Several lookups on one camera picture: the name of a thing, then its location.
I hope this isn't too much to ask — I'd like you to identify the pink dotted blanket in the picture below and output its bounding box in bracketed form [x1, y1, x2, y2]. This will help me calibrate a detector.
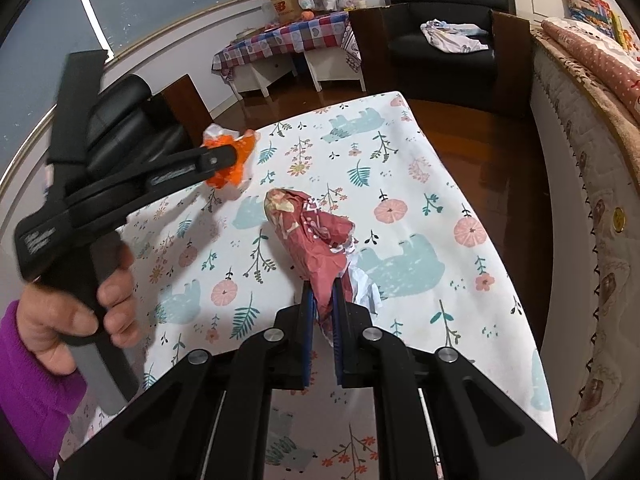
[542, 16, 640, 126]

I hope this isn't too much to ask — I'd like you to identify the red printed paper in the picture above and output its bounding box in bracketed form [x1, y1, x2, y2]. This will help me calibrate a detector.
[263, 187, 386, 346]

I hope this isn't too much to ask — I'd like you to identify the white printed clothing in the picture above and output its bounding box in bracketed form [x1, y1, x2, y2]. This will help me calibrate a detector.
[420, 19, 490, 55]

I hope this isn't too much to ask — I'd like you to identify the person's left forearm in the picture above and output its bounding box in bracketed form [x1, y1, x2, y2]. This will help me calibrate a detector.
[0, 300, 88, 476]

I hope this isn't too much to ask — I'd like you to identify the orange wrapper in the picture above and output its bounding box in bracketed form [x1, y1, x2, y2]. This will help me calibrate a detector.
[202, 122, 259, 191]

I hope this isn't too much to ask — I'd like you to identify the large frosted window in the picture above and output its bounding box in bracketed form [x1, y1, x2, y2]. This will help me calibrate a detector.
[0, 0, 281, 181]

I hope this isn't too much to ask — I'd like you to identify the person's left hand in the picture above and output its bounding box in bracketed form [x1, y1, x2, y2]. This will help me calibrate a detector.
[17, 245, 142, 377]

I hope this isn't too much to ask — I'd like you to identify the white wooden table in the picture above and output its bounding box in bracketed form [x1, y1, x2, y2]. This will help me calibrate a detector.
[302, 45, 367, 93]
[230, 55, 297, 99]

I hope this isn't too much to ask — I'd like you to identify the quilted beige mattress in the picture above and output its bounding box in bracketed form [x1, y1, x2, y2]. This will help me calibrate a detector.
[530, 25, 640, 466]

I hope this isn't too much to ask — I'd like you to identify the checkered tablecloth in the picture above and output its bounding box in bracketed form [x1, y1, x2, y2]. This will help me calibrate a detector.
[211, 10, 362, 79]

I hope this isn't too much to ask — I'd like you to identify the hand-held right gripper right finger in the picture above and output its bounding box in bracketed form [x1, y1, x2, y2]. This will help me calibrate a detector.
[331, 278, 585, 480]

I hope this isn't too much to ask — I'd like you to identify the brown paper bag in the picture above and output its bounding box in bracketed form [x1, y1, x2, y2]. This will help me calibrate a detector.
[263, 0, 304, 25]

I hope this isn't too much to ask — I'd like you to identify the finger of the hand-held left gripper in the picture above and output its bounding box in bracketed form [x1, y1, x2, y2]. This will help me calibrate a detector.
[117, 144, 240, 211]

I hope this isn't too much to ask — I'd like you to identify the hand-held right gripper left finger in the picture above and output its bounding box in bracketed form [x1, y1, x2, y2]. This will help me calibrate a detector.
[55, 280, 317, 480]

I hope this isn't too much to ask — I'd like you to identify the floral printed tablecloth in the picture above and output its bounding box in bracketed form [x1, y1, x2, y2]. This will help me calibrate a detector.
[60, 91, 558, 480]

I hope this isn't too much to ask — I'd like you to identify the black leather armchair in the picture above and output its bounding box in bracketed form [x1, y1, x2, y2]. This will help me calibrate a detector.
[348, 0, 532, 121]
[85, 74, 211, 186]

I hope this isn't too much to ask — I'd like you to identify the colourful striped pillow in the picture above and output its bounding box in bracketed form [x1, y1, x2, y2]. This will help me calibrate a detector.
[562, 0, 640, 51]

